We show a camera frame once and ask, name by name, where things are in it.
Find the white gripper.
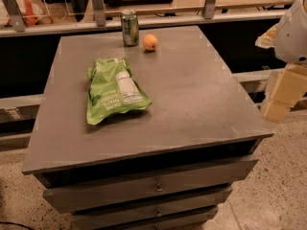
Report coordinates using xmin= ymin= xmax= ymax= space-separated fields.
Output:
xmin=255 ymin=0 xmax=307 ymax=123

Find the green rice chip bag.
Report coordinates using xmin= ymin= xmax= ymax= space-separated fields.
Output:
xmin=86 ymin=57 xmax=152 ymax=126

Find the orange white bag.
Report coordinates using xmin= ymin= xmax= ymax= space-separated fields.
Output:
xmin=0 ymin=0 xmax=54 ymax=26

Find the orange fruit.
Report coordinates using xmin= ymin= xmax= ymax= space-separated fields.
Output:
xmin=142 ymin=34 xmax=158 ymax=52

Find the grey drawer cabinet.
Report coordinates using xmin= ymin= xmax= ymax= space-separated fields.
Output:
xmin=21 ymin=25 xmax=275 ymax=230

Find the green soda can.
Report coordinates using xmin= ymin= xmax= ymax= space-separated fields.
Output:
xmin=121 ymin=10 xmax=139 ymax=46

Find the middle drawer with knob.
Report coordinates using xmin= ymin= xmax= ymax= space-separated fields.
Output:
xmin=73 ymin=185 xmax=232 ymax=230

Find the drawer with knob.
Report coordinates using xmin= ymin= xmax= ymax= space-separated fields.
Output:
xmin=43 ymin=155 xmax=257 ymax=213
xmin=73 ymin=185 xmax=232 ymax=230

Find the bottom drawer front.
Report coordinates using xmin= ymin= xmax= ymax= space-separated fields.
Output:
xmin=103 ymin=206 xmax=218 ymax=230

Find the top drawer with knob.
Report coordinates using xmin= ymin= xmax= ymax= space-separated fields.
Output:
xmin=43 ymin=155 xmax=257 ymax=213

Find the metal railing with posts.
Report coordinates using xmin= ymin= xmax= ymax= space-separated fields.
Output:
xmin=0 ymin=0 xmax=307 ymax=38

